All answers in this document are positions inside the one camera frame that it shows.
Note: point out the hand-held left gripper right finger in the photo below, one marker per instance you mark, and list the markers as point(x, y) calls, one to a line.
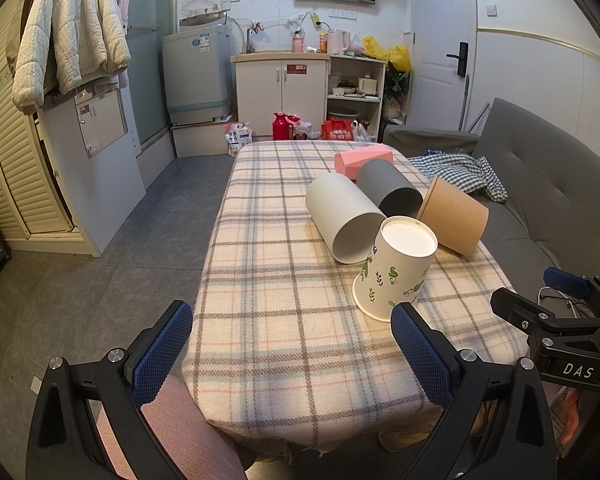
point(420, 355)

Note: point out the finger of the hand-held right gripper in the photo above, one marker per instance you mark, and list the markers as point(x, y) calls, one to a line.
point(567, 282)
point(517, 309)

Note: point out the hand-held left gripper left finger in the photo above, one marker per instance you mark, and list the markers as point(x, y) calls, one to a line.
point(162, 350)

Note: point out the leaf print paper cup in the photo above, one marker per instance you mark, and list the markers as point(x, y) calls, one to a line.
point(395, 270)

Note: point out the brown kraft paper cup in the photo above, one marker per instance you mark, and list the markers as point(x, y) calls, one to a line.
point(452, 215)

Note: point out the white paper cup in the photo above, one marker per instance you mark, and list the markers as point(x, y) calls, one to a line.
point(342, 210)

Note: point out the grey paper cup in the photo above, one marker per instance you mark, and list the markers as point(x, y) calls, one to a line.
point(387, 185)

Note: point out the person's right hand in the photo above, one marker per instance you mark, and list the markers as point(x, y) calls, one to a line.
point(572, 412)

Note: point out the person's pink trouser leg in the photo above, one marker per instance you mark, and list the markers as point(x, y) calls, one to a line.
point(190, 435)

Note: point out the grey sofa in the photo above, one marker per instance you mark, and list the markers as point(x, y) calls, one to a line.
point(535, 175)

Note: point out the plaid tablecloth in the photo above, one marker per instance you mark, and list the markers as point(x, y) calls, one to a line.
point(280, 285)

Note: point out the blue checked cloth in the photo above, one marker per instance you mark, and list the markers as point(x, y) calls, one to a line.
point(460, 172)

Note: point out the pink tissue box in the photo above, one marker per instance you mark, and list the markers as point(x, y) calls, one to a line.
point(355, 160)

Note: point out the white blue packet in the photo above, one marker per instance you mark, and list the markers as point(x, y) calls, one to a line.
point(237, 139)

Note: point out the red shopping bag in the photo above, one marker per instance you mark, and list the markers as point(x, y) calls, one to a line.
point(337, 131)

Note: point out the cream louvered door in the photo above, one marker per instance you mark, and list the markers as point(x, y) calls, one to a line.
point(15, 150)

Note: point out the red thermos jug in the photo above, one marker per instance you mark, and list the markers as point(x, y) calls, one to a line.
point(281, 127)

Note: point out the white open shelf unit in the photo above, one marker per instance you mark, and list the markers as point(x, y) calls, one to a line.
point(355, 105)

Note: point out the green plant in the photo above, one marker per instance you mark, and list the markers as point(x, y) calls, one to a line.
point(397, 80)

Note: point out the grey washing machine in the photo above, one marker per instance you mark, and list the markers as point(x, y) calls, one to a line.
point(197, 72)

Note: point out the white sink cabinet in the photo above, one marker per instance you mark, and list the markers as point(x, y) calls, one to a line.
point(280, 95)

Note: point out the yellow plastic bag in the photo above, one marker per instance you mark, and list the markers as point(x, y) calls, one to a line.
point(392, 55)

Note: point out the white door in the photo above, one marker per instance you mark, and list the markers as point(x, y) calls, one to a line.
point(442, 15)

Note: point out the pink electric kettle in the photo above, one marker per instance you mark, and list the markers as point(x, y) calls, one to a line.
point(338, 42)

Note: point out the metal faucet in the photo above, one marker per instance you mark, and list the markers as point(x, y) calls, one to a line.
point(251, 35)

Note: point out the metal basin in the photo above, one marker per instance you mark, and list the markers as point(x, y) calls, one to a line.
point(202, 20)

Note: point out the white quilted jacket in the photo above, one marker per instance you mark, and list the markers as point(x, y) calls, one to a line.
point(67, 25)

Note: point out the pink hanging garment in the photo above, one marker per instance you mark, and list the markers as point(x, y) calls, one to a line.
point(122, 0)

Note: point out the white wall switch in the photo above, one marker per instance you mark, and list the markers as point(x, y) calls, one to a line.
point(491, 9)

